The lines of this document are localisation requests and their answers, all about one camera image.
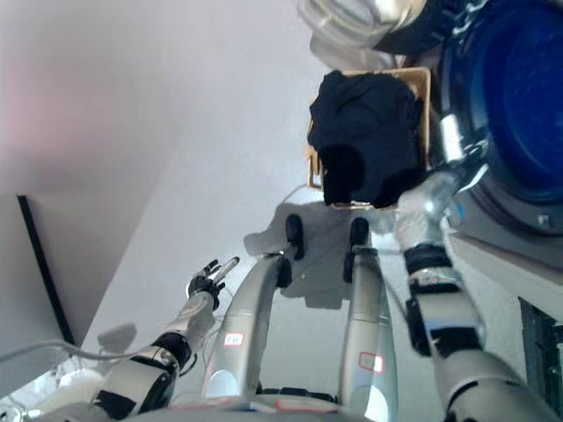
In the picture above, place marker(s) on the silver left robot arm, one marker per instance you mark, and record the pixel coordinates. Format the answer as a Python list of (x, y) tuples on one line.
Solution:
[(145, 378)]

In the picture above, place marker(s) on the silver right robot leg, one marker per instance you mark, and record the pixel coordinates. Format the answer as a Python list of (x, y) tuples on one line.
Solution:
[(367, 329)]

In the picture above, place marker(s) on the round washer door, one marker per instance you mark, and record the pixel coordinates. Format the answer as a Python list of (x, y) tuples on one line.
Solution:
[(352, 22)]

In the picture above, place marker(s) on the grey front-load washing machine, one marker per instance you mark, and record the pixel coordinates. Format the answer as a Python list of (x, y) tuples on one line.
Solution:
[(506, 110)]

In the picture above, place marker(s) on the black garment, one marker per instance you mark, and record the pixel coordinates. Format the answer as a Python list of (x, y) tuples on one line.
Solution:
[(365, 132)]

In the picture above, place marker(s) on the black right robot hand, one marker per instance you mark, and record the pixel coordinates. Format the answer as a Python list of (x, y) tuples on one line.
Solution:
[(466, 160)]

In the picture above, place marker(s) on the black metal frame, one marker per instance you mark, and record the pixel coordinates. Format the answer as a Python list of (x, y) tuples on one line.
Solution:
[(541, 351)]

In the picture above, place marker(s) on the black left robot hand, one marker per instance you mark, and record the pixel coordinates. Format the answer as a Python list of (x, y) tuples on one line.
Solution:
[(203, 283)]

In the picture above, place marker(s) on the black left robot foot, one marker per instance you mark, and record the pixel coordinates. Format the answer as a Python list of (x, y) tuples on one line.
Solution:
[(294, 230)]

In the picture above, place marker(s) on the black right robot foot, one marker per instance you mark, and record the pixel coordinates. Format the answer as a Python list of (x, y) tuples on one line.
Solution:
[(359, 233)]

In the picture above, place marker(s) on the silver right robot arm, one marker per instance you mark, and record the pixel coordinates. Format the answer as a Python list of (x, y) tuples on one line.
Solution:
[(444, 316)]

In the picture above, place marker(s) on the tan laundry basket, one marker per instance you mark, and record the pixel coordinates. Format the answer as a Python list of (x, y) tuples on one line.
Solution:
[(423, 114)]

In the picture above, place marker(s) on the black baseboard strip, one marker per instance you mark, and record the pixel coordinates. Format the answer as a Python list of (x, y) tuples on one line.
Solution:
[(44, 268)]

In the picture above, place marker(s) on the black robot foot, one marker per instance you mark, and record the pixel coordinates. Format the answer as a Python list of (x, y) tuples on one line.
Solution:
[(294, 230), (359, 233)]

